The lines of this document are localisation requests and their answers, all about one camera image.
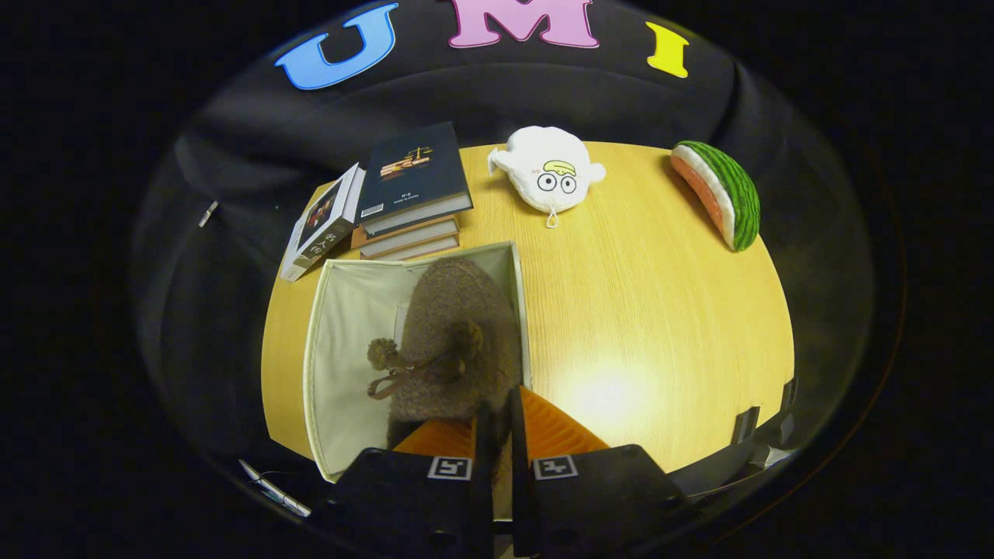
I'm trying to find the white plush toy with eyes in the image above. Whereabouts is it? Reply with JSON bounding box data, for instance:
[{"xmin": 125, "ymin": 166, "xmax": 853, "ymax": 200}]
[{"xmin": 487, "ymin": 126, "xmax": 606, "ymax": 229}]

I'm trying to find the black backdrop cloth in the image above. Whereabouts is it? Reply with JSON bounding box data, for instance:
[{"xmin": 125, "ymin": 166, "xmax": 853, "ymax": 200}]
[{"xmin": 132, "ymin": 0, "xmax": 905, "ymax": 498}]

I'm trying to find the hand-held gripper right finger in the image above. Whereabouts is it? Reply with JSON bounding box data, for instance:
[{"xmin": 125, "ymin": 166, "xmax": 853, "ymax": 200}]
[{"xmin": 507, "ymin": 385, "xmax": 701, "ymax": 559}]

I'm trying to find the thin brown book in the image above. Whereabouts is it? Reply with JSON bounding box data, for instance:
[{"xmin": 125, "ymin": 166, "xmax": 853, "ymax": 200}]
[{"xmin": 373, "ymin": 233, "xmax": 461, "ymax": 262}]

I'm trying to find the white slim object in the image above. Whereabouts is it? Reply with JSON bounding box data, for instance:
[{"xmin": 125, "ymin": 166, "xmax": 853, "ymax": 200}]
[{"xmin": 238, "ymin": 458, "xmax": 313, "ymax": 518}]

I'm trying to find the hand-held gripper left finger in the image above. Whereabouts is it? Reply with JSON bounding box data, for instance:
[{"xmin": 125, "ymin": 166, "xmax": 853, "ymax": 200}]
[{"xmin": 320, "ymin": 404, "xmax": 496, "ymax": 559}]

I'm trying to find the brown cover book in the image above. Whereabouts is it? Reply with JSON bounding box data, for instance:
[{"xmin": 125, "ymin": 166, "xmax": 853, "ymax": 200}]
[{"xmin": 351, "ymin": 214, "xmax": 461, "ymax": 251}]

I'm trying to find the grey fabric storage box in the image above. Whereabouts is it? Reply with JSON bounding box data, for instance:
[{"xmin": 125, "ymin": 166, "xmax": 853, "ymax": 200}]
[{"xmin": 303, "ymin": 241, "xmax": 533, "ymax": 484}]

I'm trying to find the brown fuzzy shoe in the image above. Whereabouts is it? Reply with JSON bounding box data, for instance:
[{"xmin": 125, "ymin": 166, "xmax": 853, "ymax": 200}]
[{"xmin": 367, "ymin": 258, "xmax": 523, "ymax": 451}]

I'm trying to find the white cover book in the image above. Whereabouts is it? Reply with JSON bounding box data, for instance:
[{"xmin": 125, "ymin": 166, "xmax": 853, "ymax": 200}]
[{"xmin": 280, "ymin": 163, "xmax": 366, "ymax": 282}]

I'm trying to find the dark blue hardcover book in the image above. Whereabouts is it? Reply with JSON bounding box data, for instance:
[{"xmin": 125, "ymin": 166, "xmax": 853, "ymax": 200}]
[{"xmin": 357, "ymin": 122, "xmax": 474, "ymax": 236}]

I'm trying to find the watermelon slice plush toy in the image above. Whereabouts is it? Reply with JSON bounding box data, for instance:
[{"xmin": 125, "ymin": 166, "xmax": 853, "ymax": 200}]
[{"xmin": 670, "ymin": 141, "xmax": 761, "ymax": 252}]

